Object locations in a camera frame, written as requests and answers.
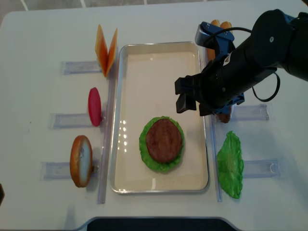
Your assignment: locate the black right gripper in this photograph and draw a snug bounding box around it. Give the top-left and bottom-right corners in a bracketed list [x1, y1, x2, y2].
[175, 38, 277, 116]

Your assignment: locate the thin brown meat patty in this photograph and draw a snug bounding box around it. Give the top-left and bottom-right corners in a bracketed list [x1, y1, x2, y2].
[146, 118, 183, 164]

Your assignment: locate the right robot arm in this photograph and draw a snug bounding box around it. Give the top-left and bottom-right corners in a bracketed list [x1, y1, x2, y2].
[175, 9, 308, 116]

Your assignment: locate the dark brown meat patty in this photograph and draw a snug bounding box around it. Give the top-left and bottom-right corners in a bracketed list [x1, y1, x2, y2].
[217, 106, 232, 124]

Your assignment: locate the green lettuce leaf standing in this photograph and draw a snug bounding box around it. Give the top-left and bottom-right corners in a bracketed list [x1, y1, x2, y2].
[217, 131, 244, 199]

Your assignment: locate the green lettuce leaf on tray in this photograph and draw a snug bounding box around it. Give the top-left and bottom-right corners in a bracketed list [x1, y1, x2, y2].
[139, 116, 185, 173]

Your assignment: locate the right orange cheese slice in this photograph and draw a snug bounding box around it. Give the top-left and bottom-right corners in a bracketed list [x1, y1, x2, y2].
[105, 29, 117, 77]

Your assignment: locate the orange cheese slice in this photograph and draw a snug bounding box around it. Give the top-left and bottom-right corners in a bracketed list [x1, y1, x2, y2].
[105, 29, 117, 77]
[95, 24, 108, 77]

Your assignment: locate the red tomato slice standing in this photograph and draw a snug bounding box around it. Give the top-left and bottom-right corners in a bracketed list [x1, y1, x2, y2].
[88, 88, 102, 127]

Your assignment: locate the left orange cheese slice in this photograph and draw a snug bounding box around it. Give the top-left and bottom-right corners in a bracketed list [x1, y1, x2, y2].
[95, 24, 108, 77]

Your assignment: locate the bread bun slice left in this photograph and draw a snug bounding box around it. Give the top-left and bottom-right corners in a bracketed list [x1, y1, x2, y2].
[70, 135, 92, 188]

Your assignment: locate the silver metal baking tray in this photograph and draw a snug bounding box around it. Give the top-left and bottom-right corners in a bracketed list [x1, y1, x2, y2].
[109, 42, 209, 194]

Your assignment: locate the clear acrylic right rack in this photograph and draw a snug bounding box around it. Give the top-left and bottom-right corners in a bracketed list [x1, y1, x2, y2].
[205, 104, 285, 202]

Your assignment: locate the clear acrylic rack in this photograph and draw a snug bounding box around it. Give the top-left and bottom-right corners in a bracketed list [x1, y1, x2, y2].
[205, 104, 285, 202]
[39, 50, 119, 204]

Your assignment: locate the dark base bottom edge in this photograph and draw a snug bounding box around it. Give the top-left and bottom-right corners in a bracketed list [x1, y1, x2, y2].
[87, 217, 237, 231]

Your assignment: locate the clear acrylic left rack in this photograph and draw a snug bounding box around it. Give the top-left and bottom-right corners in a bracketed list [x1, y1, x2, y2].
[39, 50, 119, 204]

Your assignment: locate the black left robot part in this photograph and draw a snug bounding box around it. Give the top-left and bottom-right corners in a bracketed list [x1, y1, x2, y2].
[0, 184, 5, 205]

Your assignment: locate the black camera cable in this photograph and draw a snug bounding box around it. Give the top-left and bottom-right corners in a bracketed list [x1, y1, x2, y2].
[203, 26, 281, 103]

